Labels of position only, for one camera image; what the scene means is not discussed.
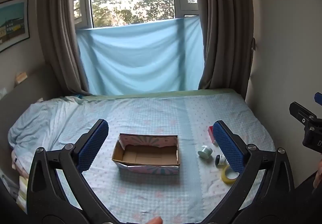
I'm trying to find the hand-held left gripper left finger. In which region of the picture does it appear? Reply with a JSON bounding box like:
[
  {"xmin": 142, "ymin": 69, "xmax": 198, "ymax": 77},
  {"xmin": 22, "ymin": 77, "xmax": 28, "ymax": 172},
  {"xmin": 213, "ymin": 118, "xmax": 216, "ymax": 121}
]
[{"xmin": 26, "ymin": 119, "xmax": 110, "ymax": 216}]

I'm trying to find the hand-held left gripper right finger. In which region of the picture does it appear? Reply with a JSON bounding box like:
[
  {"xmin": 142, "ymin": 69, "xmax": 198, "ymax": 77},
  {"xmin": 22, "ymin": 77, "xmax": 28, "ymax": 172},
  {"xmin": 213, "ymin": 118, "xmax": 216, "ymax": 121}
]
[{"xmin": 213, "ymin": 120, "xmax": 295, "ymax": 216}]

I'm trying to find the white pill bottle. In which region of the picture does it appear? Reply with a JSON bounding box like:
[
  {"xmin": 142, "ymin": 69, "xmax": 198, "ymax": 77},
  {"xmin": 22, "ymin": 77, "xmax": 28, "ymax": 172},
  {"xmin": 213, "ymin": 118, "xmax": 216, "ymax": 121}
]
[{"xmin": 197, "ymin": 145, "xmax": 213, "ymax": 158}]

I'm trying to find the yellow tape roll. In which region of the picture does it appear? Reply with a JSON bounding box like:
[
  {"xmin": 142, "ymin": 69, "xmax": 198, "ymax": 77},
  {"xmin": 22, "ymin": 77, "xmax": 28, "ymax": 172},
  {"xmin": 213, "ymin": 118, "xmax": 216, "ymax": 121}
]
[{"xmin": 221, "ymin": 165, "xmax": 240, "ymax": 184}]

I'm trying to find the cardboard box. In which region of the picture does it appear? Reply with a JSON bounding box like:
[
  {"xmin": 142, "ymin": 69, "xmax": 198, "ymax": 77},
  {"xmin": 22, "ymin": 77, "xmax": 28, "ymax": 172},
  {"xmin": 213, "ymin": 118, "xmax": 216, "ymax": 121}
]
[{"xmin": 111, "ymin": 133, "xmax": 182, "ymax": 175}]

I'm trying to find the person's right hand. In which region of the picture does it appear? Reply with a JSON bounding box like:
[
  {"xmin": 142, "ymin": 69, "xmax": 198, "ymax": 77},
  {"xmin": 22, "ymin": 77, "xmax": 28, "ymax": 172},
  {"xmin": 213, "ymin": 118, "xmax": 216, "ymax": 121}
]
[{"xmin": 313, "ymin": 158, "xmax": 322, "ymax": 190}]

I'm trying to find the white and black small jar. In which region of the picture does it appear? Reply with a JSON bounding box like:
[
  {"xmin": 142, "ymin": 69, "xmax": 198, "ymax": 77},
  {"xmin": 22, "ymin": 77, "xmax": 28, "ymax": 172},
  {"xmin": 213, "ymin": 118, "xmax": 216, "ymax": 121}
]
[{"xmin": 215, "ymin": 155, "xmax": 228, "ymax": 168}]

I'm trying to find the small red box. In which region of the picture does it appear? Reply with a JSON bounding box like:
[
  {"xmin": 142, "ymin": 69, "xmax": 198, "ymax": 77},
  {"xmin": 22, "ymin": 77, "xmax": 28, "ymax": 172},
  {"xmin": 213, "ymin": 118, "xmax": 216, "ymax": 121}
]
[{"xmin": 208, "ymin": 124, "xmax": 217, "ymax": 144}]

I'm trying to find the light blue crumpled quilt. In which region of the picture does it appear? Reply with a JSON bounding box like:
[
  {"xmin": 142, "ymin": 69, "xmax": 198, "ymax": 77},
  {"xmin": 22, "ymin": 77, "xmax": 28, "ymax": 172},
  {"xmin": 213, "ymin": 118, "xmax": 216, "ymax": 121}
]
[{"xmin": 7, "ymin": 95, "xmax": 85, "ymax": 164}]

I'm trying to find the pink-printed blue bedsheet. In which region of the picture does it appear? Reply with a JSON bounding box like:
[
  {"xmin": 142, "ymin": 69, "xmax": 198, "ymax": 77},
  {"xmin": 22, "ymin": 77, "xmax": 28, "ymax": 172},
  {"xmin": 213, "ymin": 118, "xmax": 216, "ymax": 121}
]
[{"xmin": 15, "ymin": 92, "xmax": 276, "ymax": 224}]

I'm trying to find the folded striped cloth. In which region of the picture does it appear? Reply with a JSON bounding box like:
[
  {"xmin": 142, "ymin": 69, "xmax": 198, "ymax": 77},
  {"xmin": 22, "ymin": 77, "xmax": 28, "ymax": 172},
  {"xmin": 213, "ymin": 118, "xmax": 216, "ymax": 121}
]
[{"xmin": 14, "ymin": 175, "xmax": 30, "ymax": 212}]

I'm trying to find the grey headboard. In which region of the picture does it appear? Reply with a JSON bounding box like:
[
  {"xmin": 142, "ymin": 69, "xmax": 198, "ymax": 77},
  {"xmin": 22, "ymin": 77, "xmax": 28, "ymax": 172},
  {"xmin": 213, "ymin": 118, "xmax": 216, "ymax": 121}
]
[{"xmin": 0, "ymin": 63, "xmax": 52, "ymax": 164}]

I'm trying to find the light blue hanging cloth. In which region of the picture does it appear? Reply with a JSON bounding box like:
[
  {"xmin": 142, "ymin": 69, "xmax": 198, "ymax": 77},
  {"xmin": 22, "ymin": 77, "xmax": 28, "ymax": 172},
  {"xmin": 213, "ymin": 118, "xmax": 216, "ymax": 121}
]
[{"xmin": 75, "ymin": 17, "xmax": 205, "ymax": 95}]

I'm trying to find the small beige box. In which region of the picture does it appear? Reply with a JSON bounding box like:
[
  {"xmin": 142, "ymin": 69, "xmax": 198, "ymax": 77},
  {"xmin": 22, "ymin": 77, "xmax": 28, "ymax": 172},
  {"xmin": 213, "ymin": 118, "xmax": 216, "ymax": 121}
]
[{"xmin": 15, "ymin": 72, "xmax": 28, "ymax": 85}]

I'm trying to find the brown curtain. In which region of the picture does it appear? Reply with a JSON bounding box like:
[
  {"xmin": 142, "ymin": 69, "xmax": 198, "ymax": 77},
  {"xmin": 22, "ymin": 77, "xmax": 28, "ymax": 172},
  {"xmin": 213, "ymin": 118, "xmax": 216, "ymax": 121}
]
[
  {"xmin": 190, "ymin": 0, "xmax": 253, "ymax": 90},
  {"xmin": 36, "ymin": 0, "xmax": 91, "ymax": 95}
]

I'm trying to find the framed wall picture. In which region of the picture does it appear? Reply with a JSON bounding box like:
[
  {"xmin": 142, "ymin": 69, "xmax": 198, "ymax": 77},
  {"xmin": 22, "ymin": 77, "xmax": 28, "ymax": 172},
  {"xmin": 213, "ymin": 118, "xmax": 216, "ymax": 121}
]
[{"xmin": 0, "ymin": 0, "xmax": 30, "ymax": 53}]

